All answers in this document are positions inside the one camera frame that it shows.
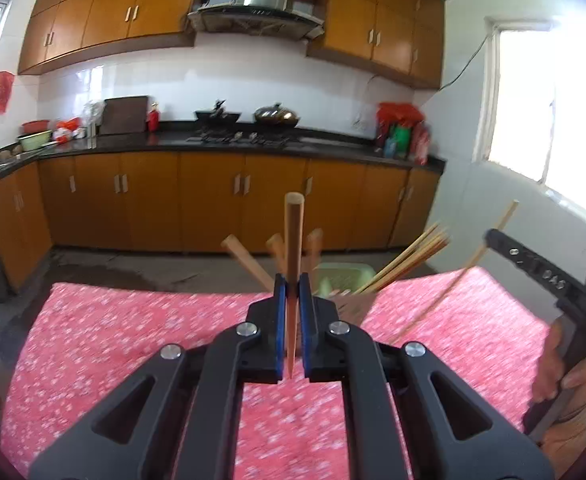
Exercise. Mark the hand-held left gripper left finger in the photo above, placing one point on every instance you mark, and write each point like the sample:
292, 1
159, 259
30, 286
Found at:
279, 330

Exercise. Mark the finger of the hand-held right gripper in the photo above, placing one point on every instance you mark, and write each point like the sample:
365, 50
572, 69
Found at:
533, 265

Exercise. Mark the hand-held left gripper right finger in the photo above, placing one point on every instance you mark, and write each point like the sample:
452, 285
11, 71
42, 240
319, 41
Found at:
307, 330

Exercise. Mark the perforated plastic utensil holder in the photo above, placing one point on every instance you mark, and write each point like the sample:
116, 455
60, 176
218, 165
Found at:
345, 275

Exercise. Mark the reddish wooden chopstick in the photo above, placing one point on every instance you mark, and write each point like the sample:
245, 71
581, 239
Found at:
293, 240
315, 247
275, 247
245, 262

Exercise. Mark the light bamboo chopstick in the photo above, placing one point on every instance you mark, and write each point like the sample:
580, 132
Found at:
438, 295
408, 252
418, 264
420, 270

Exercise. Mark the bundle of wooden chopsticks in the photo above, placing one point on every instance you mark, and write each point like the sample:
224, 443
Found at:
413, 259

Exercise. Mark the person's right hand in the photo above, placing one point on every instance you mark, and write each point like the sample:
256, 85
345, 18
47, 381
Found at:
548, 360

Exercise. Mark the brown lower kitchen cabinets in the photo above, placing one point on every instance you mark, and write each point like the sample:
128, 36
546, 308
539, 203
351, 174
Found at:
198, 200

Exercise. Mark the brown kitchen cabinets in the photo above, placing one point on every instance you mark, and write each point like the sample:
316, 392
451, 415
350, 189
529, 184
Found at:
108, 15
198, 200

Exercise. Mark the red floral tablecloth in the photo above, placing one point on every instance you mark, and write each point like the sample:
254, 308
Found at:
123, 360

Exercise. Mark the bright window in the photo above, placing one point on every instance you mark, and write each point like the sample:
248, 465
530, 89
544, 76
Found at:
553, 105

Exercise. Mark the red packet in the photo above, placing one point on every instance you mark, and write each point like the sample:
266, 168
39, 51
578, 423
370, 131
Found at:
421, 145

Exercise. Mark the green bottle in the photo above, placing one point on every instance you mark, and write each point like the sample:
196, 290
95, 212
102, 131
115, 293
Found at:
403, 142

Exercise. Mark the black kitchen countertop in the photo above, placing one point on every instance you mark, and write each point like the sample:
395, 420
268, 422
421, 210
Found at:
333, 147

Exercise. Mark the dark bottle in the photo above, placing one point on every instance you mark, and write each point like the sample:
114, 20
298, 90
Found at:
390, 141

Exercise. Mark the gas stove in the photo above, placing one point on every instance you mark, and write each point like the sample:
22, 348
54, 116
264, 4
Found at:
238, 137

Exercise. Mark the red plastic bag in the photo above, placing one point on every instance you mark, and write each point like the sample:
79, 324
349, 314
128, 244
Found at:
400, 112

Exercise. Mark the dark wok with lid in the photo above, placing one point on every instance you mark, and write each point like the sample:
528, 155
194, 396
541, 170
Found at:
277, 116

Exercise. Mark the small red bottle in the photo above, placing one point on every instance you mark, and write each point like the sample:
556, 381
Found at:
153, 119

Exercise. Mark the dark wooden cutting board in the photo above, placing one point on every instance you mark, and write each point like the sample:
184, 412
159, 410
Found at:
123, 115

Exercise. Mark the brown upper corner cabinets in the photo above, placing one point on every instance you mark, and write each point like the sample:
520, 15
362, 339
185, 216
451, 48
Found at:
383, 25

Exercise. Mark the brown side lower cabinets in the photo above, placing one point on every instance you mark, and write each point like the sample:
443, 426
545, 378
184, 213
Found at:
13, 220

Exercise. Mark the red and white bag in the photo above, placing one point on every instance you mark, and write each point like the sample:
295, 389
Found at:
68, 130

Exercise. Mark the green basin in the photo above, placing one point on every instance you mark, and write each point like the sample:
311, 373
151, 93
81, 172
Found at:
34, 140

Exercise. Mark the red basin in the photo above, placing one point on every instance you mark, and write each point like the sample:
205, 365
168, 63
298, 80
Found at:
35, 125

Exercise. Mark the steel range hood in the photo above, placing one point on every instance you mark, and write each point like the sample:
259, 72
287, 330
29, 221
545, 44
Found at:
258, 5

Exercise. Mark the brown upper kitchen cabinets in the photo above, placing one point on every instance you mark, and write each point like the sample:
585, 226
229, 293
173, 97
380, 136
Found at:
108, 15

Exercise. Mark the red hanging bag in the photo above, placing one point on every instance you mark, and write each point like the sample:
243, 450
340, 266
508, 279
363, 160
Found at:
2, 91

